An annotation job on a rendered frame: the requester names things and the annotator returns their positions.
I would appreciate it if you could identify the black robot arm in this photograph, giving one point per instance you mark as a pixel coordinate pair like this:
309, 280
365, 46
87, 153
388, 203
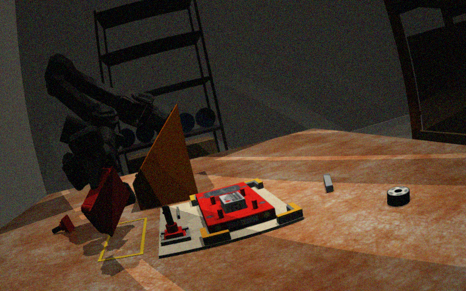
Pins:
68, 85

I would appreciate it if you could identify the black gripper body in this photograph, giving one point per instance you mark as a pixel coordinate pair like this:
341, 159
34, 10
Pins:
91, 135

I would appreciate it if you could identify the black toy tyre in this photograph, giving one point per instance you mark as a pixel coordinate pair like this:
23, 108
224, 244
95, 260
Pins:
398, 196

